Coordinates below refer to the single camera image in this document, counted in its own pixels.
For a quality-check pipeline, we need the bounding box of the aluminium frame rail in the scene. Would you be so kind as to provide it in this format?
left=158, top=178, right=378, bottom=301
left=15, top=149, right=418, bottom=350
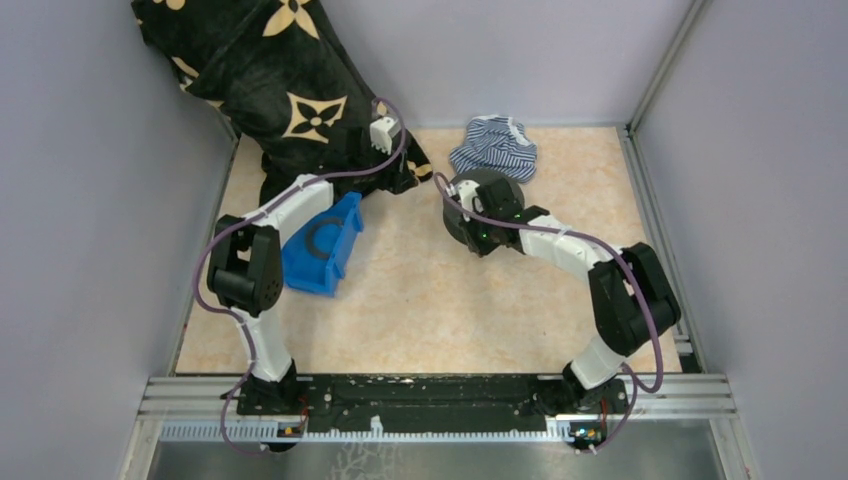
left=136, top=373, right=739, bottom=420

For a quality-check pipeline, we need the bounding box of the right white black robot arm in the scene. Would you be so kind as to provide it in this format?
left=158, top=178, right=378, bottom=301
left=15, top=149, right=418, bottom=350
left=446, top=175, right=682, bottom=412

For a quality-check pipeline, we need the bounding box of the black beige floral blanket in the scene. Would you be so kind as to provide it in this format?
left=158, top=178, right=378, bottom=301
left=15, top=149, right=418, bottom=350
left=131, top=0, right=433, bottom=203

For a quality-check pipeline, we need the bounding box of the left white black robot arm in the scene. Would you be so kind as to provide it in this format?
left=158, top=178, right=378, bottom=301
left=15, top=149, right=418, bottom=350
left=192, top=120, right=409, bottom=414

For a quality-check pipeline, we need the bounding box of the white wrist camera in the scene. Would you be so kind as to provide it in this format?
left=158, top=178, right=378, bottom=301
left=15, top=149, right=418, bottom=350
left=443, top=179, right=480, bottom=223
left=369, top=116, right=405, bottom=155

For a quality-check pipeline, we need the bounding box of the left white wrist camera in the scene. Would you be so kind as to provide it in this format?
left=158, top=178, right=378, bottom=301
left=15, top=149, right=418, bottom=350
left=369, top=116, right=405, bottom=155

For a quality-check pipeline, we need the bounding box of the black cable spool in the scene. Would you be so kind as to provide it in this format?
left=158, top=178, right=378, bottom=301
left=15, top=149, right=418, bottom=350
left=442, top=168, right=525, bottom=244

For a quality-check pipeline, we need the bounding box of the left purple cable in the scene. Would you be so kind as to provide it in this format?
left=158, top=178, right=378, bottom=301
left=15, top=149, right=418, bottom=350
left=192, top=97, right=409, bottom=458

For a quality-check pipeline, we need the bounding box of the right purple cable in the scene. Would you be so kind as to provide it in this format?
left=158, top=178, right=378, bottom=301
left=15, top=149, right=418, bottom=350
left=432, top=172, right=666, bottom=455

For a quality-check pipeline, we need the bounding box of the purple cable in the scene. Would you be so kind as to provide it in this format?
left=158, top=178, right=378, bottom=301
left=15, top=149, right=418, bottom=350
left=432, top=172, right=666, bottom=455
left=192, top=97, right=409, bottom=458

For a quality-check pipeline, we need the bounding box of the blue white striped cloth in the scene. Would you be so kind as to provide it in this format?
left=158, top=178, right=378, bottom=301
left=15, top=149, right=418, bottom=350
left=448, top=115, right=538, bottom=184

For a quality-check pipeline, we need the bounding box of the blue plastic bin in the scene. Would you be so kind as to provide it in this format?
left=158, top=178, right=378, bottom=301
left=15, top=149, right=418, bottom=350
left=281, top=192, right=364, bottom=297

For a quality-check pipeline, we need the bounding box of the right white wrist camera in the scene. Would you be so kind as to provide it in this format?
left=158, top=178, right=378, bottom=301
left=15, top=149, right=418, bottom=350
left=443, top=179, right=480, bottom=223

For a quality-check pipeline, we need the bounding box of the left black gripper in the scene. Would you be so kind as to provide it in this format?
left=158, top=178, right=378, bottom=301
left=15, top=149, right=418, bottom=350
left=350, top=135, right=419, bottom=195

